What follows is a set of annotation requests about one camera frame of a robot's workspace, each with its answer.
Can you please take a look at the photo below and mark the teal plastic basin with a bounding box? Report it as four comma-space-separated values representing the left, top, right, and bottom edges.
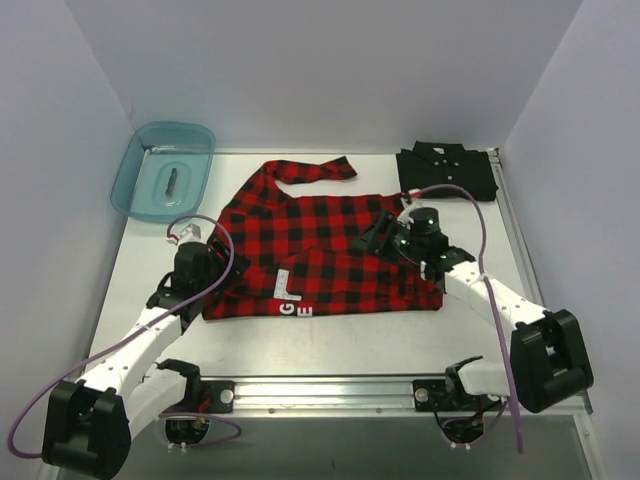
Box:
110, 121, 216, 224

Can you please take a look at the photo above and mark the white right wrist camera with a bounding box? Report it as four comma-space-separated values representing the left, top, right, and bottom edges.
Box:
401, 189, 422, 209

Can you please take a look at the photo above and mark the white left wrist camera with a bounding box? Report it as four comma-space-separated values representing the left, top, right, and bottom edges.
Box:
177, 223, 201, 246

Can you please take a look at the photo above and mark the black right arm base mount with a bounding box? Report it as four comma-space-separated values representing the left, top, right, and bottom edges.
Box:
411, 374, 490, 413

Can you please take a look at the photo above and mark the dark object in basin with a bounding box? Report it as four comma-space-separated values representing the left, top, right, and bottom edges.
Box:
165, 168, 179, 198

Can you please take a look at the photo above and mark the aluminium rail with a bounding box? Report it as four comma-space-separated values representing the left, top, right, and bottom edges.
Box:
486, 148, 544, 305
144, 378, 596, 417

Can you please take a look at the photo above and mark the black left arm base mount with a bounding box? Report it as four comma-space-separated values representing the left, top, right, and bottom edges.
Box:
170, 380, 236, 414

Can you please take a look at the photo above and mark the aluminium front rail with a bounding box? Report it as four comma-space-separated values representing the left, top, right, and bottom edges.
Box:
144, 378, 596, 417

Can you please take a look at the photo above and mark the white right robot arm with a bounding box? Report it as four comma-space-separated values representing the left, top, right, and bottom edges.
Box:
353, 207, 594, 413

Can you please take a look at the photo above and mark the folded black button shirt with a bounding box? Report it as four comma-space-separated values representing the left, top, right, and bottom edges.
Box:
396, 141, 498, 202

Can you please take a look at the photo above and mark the red black plaid shirt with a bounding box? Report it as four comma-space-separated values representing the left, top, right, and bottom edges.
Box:
203, 157, 443, 321

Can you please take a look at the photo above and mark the aluminium right side rail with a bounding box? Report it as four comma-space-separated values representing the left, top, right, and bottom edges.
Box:
486, 148, 544, 305

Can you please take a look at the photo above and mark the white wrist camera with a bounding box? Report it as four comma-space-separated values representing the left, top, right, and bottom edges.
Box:
401, 189, 422, 209
177, 223, 201, 246

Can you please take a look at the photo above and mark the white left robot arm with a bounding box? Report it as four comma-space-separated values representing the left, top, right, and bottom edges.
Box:
41, 240, 250, 479

